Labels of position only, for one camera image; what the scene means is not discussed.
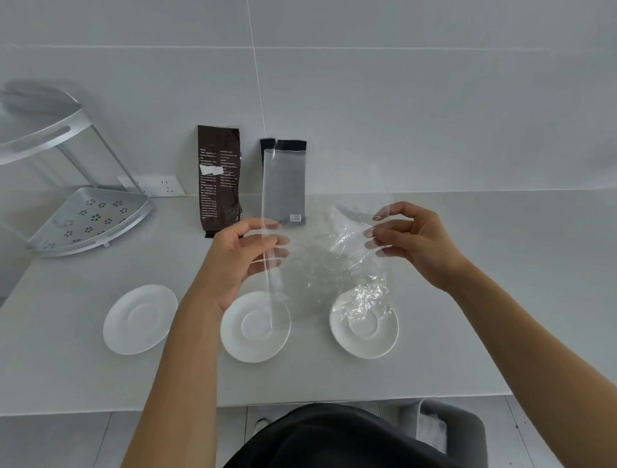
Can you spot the person's right hand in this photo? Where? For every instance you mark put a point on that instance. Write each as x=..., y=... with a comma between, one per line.
x=424, y=246

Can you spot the person's left hand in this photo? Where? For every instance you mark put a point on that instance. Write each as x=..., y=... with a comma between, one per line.
x=231, y=262

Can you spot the brown coffee bag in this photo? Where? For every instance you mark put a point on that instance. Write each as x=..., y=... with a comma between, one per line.
x=219, y=193

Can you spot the white saucer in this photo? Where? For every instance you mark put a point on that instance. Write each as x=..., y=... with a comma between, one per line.
x=250, y=337
x=140, y=319
x=371, y=337

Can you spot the clear plastic bag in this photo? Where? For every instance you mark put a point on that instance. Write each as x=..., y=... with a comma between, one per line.
x=318, y=250

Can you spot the black coffee bag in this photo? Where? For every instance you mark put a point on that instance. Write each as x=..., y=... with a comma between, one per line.
x=287, y=188

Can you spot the silver metal corner shelf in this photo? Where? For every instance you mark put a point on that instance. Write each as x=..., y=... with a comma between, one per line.
x=91, y=217

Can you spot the person's left forearm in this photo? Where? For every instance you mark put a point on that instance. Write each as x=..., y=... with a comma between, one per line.
x=178, y=385

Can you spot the person's right forearm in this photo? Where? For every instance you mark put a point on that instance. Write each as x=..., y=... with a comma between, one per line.
x=530, y=376

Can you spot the person's white left shoe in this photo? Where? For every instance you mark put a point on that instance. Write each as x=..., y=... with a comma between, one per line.
x=261, y=426

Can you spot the person's black shirt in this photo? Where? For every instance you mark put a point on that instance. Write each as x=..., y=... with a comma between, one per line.
x=337, y=443

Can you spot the grey trash bin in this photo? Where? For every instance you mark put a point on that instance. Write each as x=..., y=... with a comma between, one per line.
x=458, y=434

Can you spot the white wall socket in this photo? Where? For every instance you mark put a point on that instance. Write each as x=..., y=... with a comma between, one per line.
x=129, y=182
x=166, y=186

